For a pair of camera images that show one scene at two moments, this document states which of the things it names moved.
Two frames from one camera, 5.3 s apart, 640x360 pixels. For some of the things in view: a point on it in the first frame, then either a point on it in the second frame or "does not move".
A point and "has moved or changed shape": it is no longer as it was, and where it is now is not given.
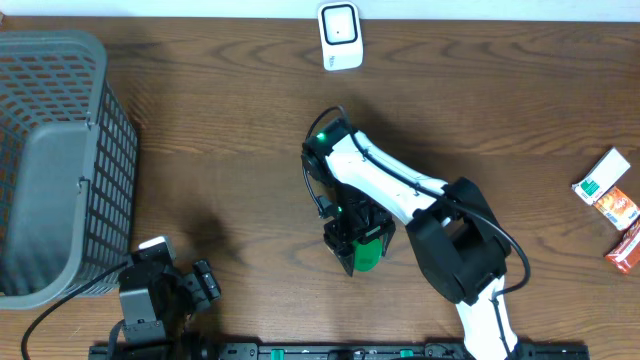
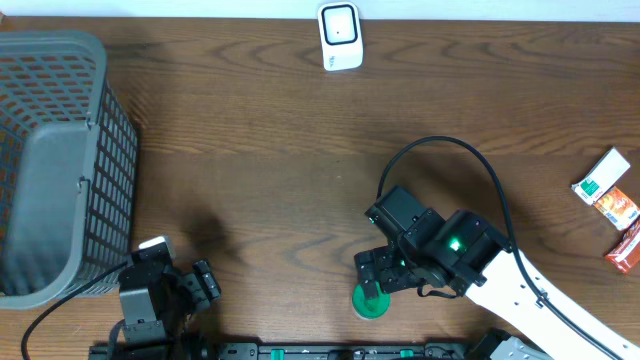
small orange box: [620, 211] does not move
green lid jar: [367, 255] has moved or changed shape
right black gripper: [336, 235] → [381, 258]
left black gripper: [200, 285] does not move
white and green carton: [602, 177] does not move
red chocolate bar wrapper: [626, 249] does not move
